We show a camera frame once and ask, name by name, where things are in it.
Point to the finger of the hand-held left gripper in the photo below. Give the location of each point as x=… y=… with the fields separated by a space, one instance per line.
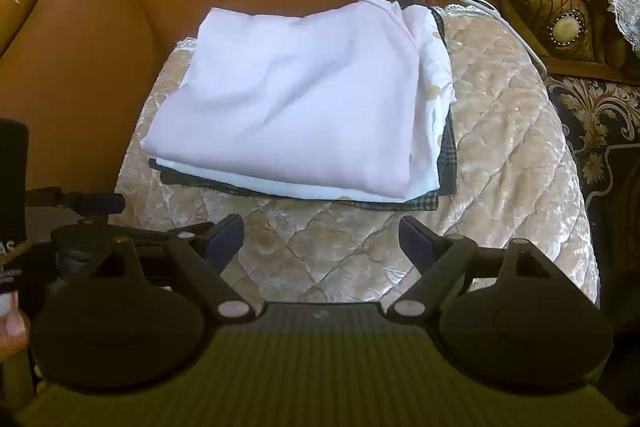
x=85 y=203

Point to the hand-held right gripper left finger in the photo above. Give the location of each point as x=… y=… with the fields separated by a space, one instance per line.
x=230 y=233

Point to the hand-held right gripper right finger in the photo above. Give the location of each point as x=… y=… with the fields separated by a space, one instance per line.
x=413 y=234

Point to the dark plaid garment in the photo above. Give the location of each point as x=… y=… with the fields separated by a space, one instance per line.
x=448 y=157

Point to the white dotted garment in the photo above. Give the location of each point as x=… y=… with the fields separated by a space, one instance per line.
x=431 y=72

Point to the person's left hand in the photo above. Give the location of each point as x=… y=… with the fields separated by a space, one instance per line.
x=12 y=322

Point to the beige quilted sofa cover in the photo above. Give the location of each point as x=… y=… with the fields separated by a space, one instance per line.
x=500 y=132

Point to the dark floral patterned rug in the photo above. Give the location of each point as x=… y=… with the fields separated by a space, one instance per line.
x=600 y=117

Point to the carved wooden sofa armrest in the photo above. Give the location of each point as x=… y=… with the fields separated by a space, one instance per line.
x=545 y=7

